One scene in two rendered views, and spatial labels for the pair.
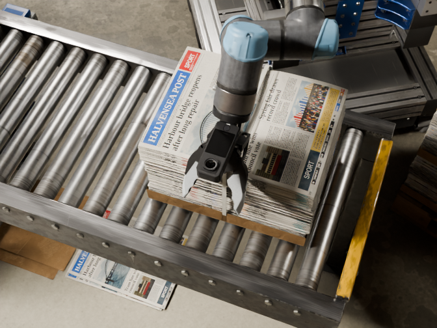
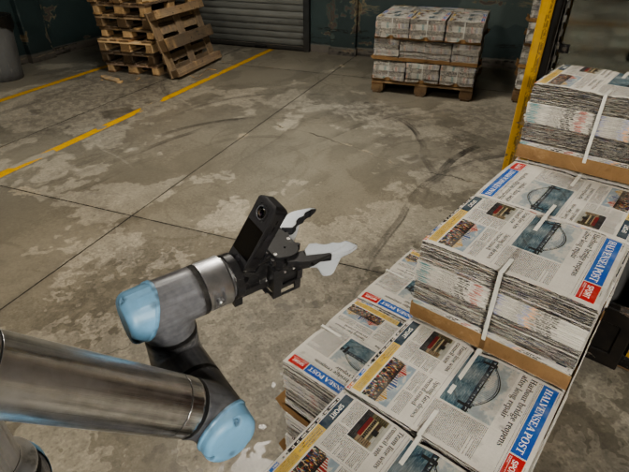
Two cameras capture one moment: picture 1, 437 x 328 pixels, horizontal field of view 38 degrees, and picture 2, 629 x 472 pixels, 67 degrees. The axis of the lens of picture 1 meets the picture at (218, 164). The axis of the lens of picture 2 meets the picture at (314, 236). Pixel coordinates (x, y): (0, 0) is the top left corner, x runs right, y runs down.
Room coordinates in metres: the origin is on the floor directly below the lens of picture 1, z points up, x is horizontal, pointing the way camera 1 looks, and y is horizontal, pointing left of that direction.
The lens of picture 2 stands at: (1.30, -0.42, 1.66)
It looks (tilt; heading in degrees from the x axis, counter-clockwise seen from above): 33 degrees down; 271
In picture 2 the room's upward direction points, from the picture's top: straight up
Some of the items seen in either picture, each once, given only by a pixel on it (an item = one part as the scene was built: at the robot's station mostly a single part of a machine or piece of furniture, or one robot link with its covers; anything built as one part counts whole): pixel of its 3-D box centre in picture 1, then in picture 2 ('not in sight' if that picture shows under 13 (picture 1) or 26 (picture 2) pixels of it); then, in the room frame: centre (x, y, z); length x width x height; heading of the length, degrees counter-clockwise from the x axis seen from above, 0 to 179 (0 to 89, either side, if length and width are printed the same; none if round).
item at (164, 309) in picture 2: not in sight; (163, 305); (1.52, -0.92, 1.21); 0.11 x 0.08 x 0.09; 37
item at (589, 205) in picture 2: not in sight; (551, 230); (0.65, -1.54, 0.95); 0.38 x 0.29 x 0.23; 140
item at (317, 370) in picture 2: not in sight; (385, 376); (1.06, -1.58, 0.30); 0.76 x 0.30 x 0.60; 51
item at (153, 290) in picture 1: (132, 255); not in sight; (0.95, 0.31, 0.01); 0.37 x 0.28 x 0.01; 69
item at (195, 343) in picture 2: not in sight; (180, 361); (1.51, -0.90, 1.12); 0.11 x 0.08 x 0.11; 127
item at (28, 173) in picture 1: (62, 120); not in sight; (0.98, 0.40, 0.77); 0.47 x 0.05 x 0.05; 159
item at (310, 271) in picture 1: (331, 206); not in sight; (0.73, -0.27, 0.77); 0.47 x 0.05 x 0.05; 159
